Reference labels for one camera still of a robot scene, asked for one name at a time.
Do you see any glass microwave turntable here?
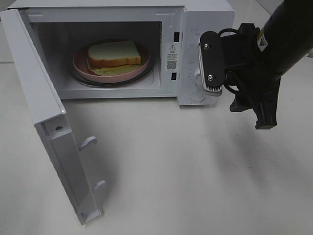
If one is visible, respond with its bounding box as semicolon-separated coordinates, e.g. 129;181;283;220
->
69;56;154;88

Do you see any pink plate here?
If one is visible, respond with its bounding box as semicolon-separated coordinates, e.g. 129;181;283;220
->
72;39;152;85

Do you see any white timer knob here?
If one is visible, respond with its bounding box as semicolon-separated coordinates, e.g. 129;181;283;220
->
194;69;202;86

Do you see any sandwich with white bread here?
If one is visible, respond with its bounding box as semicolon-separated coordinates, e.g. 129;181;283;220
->
87;41;142;76

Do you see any white warning label sticker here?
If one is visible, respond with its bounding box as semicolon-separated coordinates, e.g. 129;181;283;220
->
166;43;179;71

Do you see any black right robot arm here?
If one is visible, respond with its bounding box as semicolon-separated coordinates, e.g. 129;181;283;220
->
218;0;313;129

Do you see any white microwave oven body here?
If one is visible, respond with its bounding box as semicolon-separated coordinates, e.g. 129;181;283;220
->
6;0;234;105

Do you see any white microwave door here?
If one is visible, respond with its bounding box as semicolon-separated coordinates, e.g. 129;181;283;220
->
0;9;103;225

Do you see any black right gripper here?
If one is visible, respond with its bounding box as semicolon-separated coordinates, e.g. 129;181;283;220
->
220;23;281;130

